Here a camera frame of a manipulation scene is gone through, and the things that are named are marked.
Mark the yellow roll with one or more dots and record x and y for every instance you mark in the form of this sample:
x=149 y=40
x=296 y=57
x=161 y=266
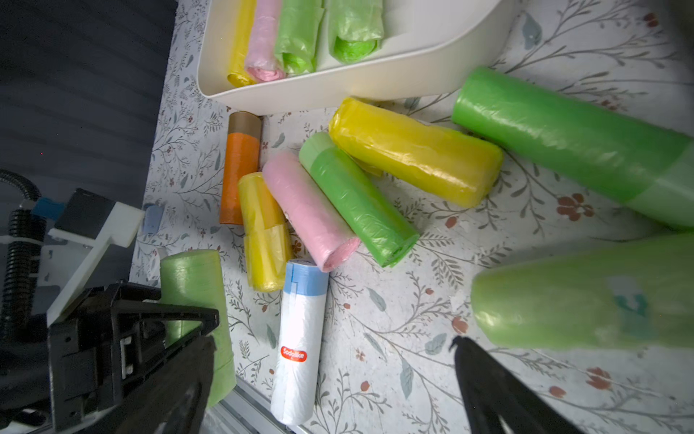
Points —
x=444 y=162
x=267 y=242
x=236 y=74

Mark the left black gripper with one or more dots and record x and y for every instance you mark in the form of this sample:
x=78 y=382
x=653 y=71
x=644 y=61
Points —
x=61 y=378

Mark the pink roll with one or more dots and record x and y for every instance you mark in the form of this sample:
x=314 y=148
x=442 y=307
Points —
x=327 y=237
x=261 y=63

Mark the light green roll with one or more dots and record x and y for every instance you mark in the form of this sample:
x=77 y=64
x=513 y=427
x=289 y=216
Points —
x=625 y=296
x=298 y=29
x=355 y=29

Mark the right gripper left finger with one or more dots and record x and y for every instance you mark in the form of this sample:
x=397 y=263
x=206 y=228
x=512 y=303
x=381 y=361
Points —
x=173 y=400

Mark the dark green roll upper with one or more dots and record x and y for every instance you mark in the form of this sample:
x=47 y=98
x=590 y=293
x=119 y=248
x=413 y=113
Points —
x=646 y=168

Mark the dark green roll centre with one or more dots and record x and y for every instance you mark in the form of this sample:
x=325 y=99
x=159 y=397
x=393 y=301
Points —
x=385 y=232

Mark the floral table mat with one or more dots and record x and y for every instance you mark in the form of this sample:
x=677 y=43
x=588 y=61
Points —
x=386 y=365

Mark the white blue labelled roll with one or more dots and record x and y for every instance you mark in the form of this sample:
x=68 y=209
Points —
x=302 y=317

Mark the white plastic storage box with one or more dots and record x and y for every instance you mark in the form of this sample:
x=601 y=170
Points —
x=430 y=48

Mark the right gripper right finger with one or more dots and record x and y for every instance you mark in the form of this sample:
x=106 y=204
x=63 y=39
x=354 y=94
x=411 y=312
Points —
x=495 y=400

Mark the orange trash bag roll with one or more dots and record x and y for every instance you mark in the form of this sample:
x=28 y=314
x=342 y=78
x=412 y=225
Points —
x=241 y=158

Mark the dark green roll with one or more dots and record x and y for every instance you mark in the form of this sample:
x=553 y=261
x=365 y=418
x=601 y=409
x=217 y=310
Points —
x=385 y=232
x=646 y=168

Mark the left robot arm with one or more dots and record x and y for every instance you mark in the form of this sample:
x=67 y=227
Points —
x=52 y=251

